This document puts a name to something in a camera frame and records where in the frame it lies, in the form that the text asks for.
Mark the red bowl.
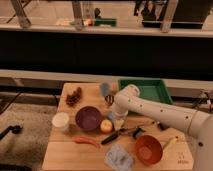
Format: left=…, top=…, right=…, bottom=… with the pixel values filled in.
left=135, top=135, right=163, bottom=166

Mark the blue sponge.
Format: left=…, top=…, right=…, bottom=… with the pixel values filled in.
left=107, top=112, right=115, bottom=121

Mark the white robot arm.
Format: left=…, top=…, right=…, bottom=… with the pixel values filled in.
left=113, top=84, right=213, bottom=171

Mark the purple bowl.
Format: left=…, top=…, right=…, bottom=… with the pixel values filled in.
left=75, top=106, right=102, bottom=131

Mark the yellow round fruit toy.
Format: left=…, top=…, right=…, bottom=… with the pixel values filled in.
left=100, top=119, right=113, bottom=133

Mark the small black object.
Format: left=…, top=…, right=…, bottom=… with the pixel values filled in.
left=132, top=127, right=144, bottom=139

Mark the small metal cup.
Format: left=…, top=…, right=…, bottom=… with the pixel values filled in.
left=105, top=95, right=114, bottom=105

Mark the clear plastic bag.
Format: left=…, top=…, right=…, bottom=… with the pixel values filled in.
left=104, top=144, right=134, bottom=171

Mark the blue grey cup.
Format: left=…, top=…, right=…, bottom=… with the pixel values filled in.
left=99, top=83, right=110, bottom=97

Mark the red chili pepper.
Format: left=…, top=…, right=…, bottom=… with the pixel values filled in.
left=72, top=136, right=100, bottom=148

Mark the green tray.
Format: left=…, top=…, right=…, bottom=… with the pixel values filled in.
left=118, top=79, right=173, bottom=104

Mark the bunch of dark grapes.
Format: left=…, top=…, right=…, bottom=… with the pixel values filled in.
left=66, top=87, right=82, bottom=107

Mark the yellow banana toy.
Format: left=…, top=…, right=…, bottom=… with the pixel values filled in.
left=163, top=137, right=178, bottom=151

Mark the white cup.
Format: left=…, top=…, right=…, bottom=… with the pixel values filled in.
left=52, top=112, right=70, bottom=132

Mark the black device on floor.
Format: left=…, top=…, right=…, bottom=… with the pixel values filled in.
left=0, top=125, right=22, bottom=141

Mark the black handled utensil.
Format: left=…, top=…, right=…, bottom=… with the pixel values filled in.
left=101, top=125, right=141, bottom=145

